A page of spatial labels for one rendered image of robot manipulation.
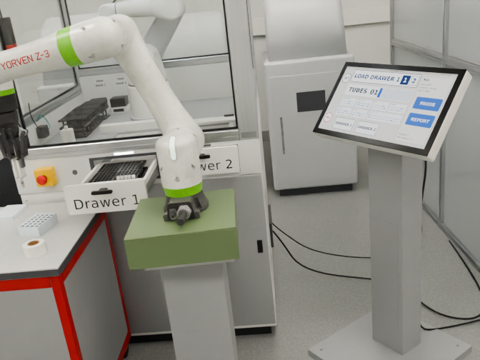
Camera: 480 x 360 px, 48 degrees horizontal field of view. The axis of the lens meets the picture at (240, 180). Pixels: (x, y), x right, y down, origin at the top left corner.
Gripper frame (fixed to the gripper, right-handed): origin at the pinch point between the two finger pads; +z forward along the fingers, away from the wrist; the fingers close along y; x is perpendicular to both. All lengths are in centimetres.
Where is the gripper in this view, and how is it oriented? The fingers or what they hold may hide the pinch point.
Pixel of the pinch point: (18, 167)
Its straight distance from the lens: 204.4
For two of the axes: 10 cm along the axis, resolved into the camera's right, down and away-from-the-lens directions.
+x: 2.3, -3.6, 9.1
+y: 9.7, 0.0, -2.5
